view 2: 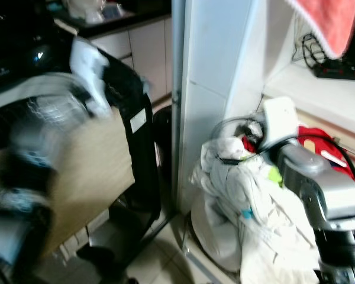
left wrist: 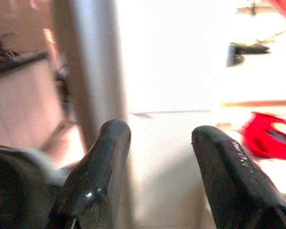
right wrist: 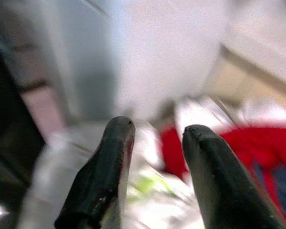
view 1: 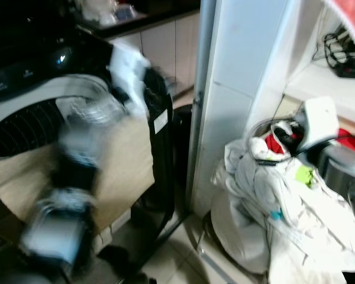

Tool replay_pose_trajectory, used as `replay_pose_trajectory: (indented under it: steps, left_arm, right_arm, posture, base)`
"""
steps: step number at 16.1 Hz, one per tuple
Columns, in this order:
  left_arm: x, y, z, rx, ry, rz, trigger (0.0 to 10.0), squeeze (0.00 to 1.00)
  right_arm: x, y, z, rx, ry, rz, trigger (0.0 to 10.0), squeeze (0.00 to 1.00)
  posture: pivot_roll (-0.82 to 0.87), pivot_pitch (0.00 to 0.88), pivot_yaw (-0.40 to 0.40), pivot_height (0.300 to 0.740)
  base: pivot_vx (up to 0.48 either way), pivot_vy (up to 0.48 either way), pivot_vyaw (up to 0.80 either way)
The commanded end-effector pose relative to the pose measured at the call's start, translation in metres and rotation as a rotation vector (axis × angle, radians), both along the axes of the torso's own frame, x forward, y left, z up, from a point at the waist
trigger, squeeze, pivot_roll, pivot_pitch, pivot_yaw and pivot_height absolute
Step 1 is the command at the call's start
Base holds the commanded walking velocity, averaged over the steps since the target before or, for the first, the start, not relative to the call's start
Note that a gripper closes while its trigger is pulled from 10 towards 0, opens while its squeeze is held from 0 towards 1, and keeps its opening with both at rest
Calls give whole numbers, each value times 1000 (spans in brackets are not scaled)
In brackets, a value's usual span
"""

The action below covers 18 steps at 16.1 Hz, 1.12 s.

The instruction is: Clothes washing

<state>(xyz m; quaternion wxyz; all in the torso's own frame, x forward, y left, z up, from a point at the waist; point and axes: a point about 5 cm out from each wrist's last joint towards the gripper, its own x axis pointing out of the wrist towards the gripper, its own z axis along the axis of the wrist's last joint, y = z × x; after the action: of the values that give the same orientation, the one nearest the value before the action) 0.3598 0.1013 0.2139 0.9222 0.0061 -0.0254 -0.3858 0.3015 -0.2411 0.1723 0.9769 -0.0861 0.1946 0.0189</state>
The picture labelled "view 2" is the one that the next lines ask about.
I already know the white garment with green tag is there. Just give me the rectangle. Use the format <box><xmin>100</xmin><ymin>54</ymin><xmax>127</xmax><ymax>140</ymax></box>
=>
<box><xmin>191</xmin><ymin>135</ymin><xmax>323</xmax><ymax>284</ymax></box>

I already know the white cabinet side panel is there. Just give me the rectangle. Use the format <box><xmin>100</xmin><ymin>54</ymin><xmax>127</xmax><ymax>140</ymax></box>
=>
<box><xmin>175</xmin><ymin>0</ymin><xmax>276</xmax><ymax>214</ymax></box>

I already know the black power strip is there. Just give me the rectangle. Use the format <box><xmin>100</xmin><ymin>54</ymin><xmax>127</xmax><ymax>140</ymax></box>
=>
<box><xmin>312</xmin><ymin>59</ymin><xmax>355</xmax><ymax>82</ymax></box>

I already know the white label sticker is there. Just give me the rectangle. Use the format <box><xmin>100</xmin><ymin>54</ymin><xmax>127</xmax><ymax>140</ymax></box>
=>
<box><xmin>130</xmin><ymin>108</ymin><xmax>147</xmax><ymax>133</ymax></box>

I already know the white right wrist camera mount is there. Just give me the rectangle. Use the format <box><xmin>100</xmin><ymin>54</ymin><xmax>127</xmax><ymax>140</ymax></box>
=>
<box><xmin>262</xmin><ymin>96</ymin><xmax>304</xmax><ymax>150</ymax></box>

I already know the beige cardboard panel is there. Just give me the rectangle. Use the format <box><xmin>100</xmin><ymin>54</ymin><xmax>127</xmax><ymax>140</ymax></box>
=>
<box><xmin>0</xmin><ymin>112</ymin><xmax>135</xmax><ymax>252</ymax></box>

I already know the red garment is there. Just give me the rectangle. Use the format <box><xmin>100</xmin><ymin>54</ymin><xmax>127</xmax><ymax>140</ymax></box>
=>
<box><xmin>241</xmin><ymin>125</ymin><xmax>355</xmax><ymax>193</ymax></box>

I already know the beige kitchen cabinet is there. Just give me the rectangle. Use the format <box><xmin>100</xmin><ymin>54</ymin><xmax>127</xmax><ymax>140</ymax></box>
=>
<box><xmin>89</xmin><ymin>17</ymin><xmax>172</xmax><ymax>107</ymax></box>

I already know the black tangled cable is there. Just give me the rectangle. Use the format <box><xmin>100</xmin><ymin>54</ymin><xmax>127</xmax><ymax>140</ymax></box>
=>
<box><xmin>291</xmin><ymin>31</ymin><xmax>341</xmax><ymax>66</ymax></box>

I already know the pink towel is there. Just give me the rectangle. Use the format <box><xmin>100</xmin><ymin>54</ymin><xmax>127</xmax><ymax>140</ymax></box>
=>
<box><xmin>289</xmin><ymin>0</ymin><xmax>355</xmax><ymax>60</ymax></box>

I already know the white plastic bag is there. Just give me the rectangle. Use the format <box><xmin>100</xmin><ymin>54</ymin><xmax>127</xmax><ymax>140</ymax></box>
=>
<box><xmin>65</xmin><ymin>0</ymin><xmax>131</xmax><ymax>24</ymax></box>

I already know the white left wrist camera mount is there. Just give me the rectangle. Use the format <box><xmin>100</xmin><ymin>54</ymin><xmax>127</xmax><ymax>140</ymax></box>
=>
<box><xmin>71</xmin><ymin>38</ymin><xmax>114</xmax><ymax>116</ymax></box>

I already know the white shelf board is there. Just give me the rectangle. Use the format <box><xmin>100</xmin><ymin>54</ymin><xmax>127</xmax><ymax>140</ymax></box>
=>
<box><xmin>260</xmin><ymin>62</ymin><xmax>355</xmax><ymax>140</ymax></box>

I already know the dark kitchen countertop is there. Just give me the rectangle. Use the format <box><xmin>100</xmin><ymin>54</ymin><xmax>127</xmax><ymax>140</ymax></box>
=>
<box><xmin>53</xmin><ymin>0</ymin><xmax>172</xmax><ymax>37</ymax></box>

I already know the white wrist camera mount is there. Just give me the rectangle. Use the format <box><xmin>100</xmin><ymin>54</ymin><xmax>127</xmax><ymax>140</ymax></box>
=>
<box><xmin>71</xmin><ymin>38</ymin><xmax>114</xmax><ymax>116</ymax></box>
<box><xmin>262</xmin><ymin>96</ymin><xmax>304</xmax><ymax>150</ymax></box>

